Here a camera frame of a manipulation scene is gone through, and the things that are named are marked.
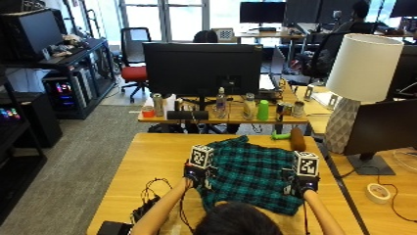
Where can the person's left hand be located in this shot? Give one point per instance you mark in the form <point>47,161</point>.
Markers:
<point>194,174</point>

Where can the person's right hand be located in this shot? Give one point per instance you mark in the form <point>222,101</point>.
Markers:
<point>306,186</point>

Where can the green plaid cloth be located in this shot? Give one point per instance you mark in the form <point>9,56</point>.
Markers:
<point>252,176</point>

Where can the white marker cube on left glove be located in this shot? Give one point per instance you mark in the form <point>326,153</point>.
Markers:
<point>201,156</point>

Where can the white marker cube on glove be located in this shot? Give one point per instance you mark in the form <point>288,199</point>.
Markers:
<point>201,156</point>
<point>306,164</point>

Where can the white marker cube on right glove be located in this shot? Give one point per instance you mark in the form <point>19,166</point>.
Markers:
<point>306,164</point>

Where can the brown cylinder roller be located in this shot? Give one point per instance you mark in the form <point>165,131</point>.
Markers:
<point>297,139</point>

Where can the green plastic toy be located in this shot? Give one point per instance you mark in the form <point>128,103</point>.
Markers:
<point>280,136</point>

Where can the wooden desk with bottles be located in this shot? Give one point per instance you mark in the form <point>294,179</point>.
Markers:
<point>232,119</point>

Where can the black speaker bar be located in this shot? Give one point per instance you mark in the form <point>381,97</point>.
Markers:
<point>188,115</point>

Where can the white tape roll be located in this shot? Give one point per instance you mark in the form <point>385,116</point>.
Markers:
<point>377,193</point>

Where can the white faceted lamp base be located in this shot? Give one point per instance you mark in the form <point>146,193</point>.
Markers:
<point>341,125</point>

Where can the dark drink can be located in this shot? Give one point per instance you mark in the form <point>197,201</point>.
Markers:
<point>280,112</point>

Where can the glass jar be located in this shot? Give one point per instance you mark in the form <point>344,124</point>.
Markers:
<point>298,109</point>

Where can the clear water bottle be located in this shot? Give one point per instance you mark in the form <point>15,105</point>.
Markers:
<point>221,104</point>

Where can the green plastic cup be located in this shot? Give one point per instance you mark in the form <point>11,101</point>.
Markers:
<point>262,111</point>

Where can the clear glass bottle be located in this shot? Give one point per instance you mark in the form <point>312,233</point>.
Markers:
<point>249,107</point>

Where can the wooden side desk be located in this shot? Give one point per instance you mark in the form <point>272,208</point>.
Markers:
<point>382,215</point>

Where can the white small box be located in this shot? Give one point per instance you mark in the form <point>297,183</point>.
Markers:
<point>169,103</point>

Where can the orange small cup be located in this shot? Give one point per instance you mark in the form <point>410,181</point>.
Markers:
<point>148,112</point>

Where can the white laptop stand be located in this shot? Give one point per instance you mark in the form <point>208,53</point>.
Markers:
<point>325,99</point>

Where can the black monitor with flat stand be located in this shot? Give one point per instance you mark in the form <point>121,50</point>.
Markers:
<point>382,130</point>

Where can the black box device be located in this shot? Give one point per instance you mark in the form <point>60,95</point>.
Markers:
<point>113,228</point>

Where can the large black monitor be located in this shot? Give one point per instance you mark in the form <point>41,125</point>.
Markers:
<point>201,68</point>

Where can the red office chair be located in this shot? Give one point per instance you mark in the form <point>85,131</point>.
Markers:
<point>134,65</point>

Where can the white lamp shade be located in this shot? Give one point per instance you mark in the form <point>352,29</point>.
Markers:
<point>365,67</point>

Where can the black office chair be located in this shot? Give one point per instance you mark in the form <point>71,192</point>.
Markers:
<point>324,54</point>

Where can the computer tower with coloured lights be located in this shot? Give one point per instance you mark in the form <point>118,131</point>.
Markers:
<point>65,93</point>

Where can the checker pattern board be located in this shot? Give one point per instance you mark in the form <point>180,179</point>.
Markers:
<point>224,34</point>

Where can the black cabinet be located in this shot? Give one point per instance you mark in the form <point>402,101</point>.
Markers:
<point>35,119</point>

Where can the black shelf rack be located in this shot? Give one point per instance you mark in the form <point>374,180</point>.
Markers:
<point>83,62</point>

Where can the black background monitor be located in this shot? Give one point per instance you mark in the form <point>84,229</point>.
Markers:
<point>262,12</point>
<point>302,11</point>

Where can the black screen on shelf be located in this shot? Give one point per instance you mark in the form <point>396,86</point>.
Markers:
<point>32,32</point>

